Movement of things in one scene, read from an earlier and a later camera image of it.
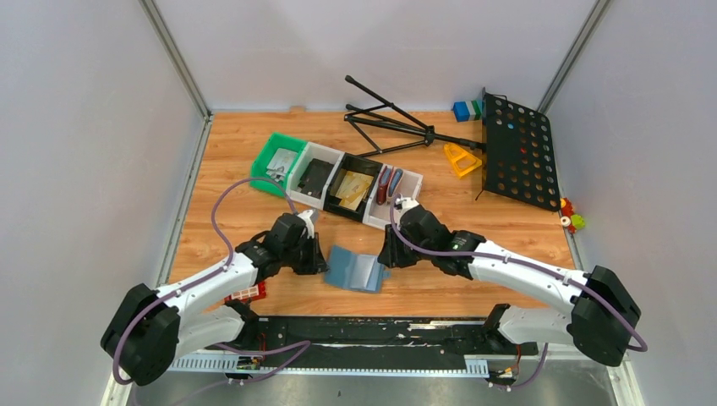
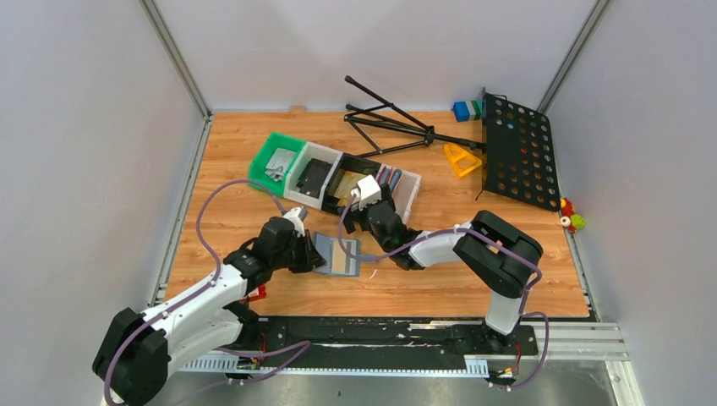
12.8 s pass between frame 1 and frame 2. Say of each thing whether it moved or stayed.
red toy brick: stayed
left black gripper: stayed
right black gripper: moved
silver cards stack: stayed
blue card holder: moved
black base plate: stayed
